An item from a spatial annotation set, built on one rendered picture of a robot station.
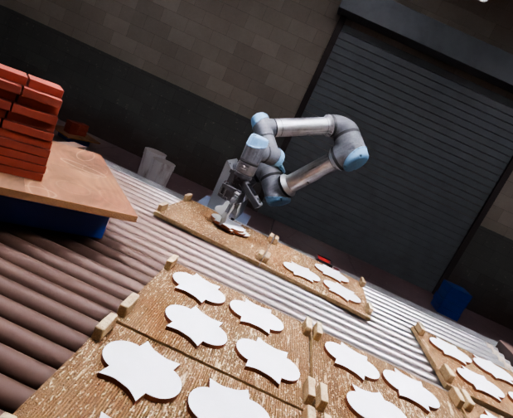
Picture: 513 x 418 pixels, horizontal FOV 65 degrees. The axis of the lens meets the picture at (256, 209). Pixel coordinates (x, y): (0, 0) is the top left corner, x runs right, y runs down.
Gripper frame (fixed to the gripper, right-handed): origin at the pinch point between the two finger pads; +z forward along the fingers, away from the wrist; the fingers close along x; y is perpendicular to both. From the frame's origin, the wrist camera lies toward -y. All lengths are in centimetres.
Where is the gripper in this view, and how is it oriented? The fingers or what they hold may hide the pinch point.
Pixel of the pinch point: (227, 222)
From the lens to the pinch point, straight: 157.8
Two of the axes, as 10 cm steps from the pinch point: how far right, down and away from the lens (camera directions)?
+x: -3.2, 0.8, -9.4
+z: -4.1, 8.9, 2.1
